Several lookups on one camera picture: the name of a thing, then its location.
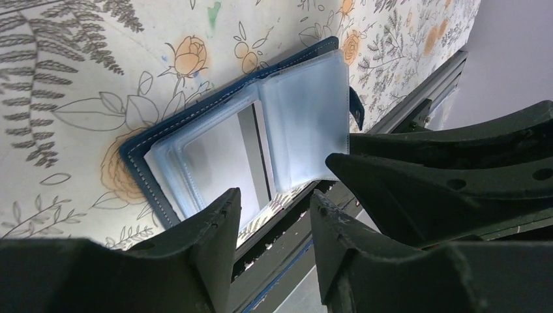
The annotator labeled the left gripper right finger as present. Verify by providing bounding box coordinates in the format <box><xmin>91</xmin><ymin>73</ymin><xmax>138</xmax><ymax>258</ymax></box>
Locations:
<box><xmin>310</xmin><ymin>191</ymin><xmax>552</xmax><ymax>312</ymax></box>

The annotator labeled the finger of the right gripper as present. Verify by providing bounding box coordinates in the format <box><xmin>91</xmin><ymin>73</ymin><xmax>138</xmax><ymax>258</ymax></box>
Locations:
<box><xmin>350</xmin><ymin>100</ymin><xmax>552</xmax><ymax>170</ymax></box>
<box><xmin>326</xmin><ymin>153</ymin><xmax>552</xmax><ymax>248</ymax></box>

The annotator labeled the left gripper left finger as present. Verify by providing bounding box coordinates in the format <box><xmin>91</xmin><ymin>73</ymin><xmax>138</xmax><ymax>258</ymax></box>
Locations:
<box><xmin>1</xmin><ymin>188</ymin><xmax>241</xmax><ymax>312</ymax></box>

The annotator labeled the white card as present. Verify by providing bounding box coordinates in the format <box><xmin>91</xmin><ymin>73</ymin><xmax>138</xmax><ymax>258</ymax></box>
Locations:
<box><xmin>175</xmin><ymin>100</ymin><xmax>273</xmax><ymax>230</ymax></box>

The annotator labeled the navy blue card holder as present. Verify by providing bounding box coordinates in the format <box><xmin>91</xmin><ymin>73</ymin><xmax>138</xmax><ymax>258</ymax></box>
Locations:
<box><xmin>119</xmin><ymin>36</ymin><xmax>364</xmax><ymax>228</ymax></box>

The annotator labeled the floral table mat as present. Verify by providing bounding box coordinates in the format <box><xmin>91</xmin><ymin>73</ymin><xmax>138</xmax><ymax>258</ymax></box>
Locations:
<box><xmin>1</xmin><ymin>1</ymin><xmax>480</xmax><ymax>250</ymax></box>

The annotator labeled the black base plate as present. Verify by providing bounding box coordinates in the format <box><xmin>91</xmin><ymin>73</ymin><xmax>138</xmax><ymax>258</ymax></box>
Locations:
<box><xmin>226</xmin><ymin>181</ymin><xmax>362</xmax><ymax>312</ymax></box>

